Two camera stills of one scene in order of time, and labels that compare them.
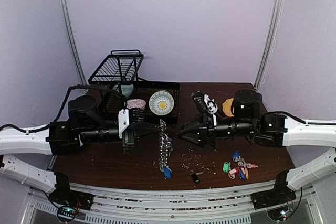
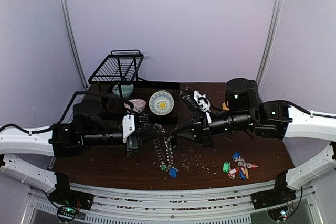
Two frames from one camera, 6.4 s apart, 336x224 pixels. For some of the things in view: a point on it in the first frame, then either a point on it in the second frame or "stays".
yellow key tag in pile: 247,173 stays
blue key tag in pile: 237,154 stays
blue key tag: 167,172 to 173,172
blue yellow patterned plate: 161,103 stays
